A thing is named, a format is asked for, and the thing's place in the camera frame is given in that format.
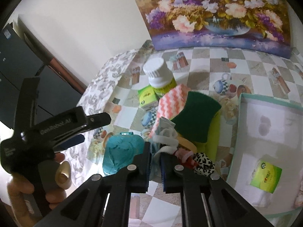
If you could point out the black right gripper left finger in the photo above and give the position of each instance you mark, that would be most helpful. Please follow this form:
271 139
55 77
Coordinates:
103 201

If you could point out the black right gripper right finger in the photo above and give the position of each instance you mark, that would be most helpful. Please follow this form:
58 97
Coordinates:
207 200

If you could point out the leopard print scrunchie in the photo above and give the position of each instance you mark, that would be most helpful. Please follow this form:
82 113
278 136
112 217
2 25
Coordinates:
205 166

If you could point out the pink red plush toy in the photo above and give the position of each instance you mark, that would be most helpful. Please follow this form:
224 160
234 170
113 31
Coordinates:
185 158

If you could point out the lime green cloth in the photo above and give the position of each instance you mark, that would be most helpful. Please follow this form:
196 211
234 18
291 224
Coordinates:
210 147

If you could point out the green tissue pack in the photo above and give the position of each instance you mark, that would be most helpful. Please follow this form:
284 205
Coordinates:
266 176

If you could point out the light blue felt cloth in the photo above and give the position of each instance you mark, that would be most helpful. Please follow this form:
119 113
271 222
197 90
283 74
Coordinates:
163 141

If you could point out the green yellow scrub sponge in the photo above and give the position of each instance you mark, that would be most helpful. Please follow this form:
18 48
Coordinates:
194 120

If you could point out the pink white zigzag cloth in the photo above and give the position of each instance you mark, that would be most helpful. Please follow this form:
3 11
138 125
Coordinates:
170 105

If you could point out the small green box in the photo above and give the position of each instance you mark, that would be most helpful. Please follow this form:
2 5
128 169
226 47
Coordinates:
147 98

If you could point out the person's left hand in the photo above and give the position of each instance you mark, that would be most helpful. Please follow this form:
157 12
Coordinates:
19 185

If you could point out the teal embossed case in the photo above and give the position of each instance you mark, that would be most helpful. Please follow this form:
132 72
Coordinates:
120 151

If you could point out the dark cabinet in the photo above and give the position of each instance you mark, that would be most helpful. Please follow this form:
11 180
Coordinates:
21 68

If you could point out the teal rimmed white tray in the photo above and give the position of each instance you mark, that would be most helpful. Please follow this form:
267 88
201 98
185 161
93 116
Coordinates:
269 133

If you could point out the patterned tablecloth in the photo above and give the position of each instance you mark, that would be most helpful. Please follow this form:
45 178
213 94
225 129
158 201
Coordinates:
221 73

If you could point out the white pill bottle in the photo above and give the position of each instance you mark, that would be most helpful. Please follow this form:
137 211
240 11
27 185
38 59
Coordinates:
160 77

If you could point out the flower painting canvas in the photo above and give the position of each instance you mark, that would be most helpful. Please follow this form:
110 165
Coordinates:
260 25

